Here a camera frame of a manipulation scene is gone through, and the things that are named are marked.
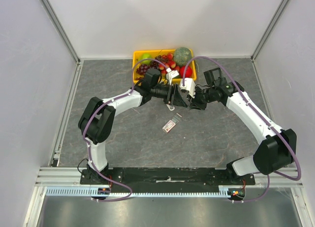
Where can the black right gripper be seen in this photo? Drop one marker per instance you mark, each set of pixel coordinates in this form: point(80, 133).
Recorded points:
point(197, 99)

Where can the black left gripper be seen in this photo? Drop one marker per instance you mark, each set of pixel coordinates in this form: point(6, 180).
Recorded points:
point(174, 96)

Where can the green white stapler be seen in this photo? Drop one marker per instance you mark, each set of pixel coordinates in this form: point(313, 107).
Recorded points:
point(170, 107)

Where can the red white staple box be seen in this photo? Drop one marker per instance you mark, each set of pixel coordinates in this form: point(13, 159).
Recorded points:
point(172, 123)

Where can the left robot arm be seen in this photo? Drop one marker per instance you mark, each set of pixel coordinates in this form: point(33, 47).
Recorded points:
point(97, 119)

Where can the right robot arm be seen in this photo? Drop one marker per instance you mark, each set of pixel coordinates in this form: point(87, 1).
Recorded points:
point(276, 146)

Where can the red strawberry cluster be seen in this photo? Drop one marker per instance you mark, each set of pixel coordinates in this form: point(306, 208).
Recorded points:
point(166, 62)

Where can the green netted melon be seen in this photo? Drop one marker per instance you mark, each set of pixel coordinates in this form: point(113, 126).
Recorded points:
point(182, 56)

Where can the dark purple grape bunch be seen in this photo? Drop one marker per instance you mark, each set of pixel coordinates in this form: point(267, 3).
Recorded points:
point(141, 69)

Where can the green pear fruit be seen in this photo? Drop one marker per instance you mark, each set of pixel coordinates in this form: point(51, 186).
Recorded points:
point(145, 58)

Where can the yellow plastic tray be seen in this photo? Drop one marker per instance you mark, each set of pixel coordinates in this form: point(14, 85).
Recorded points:
point(154, 53)

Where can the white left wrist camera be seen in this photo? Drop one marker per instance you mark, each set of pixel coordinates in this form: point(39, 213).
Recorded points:
point(171, 74)

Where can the grey slotted cable duct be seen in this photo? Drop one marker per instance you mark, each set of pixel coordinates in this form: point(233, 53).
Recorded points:
point(106, 192)

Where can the aluminium frame rail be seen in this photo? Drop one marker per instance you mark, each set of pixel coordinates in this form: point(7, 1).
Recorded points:
point(70, 176)

